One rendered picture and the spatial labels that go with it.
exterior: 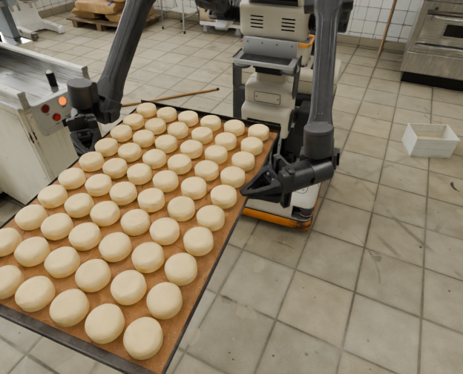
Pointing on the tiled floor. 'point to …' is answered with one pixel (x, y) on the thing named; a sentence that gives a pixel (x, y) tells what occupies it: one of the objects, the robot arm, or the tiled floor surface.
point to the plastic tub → (429, 140)
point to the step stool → (181, 12)
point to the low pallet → (107, 21)
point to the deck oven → (445, 46)
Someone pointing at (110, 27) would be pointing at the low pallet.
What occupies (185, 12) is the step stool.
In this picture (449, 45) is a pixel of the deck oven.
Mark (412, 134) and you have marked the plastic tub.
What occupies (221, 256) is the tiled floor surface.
